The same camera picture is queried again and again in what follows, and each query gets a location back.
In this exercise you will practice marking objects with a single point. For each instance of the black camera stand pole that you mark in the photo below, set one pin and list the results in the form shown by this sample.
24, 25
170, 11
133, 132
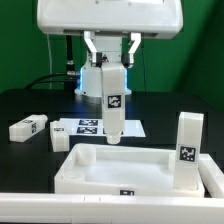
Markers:
70, 66

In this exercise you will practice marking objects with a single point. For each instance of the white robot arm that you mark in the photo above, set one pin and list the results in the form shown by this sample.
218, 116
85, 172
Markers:
112, 48

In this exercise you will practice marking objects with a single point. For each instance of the white front fence bar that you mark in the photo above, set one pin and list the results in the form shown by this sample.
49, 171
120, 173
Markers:
89, 209

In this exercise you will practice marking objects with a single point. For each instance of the white desk top tray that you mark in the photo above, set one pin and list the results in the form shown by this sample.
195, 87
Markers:
121, 171

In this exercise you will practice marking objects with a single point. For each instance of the white right fence bar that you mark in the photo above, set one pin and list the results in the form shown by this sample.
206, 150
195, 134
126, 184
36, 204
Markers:
212, 176

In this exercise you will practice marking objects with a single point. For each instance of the white sheet with markers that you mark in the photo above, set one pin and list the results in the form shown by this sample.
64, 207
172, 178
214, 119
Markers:
94, 127

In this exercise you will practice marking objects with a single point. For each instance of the white fence bar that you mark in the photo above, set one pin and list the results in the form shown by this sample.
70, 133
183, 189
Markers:
212, 176
89, 209

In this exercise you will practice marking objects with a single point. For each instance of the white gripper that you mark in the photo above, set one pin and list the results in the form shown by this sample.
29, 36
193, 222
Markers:
160, 19

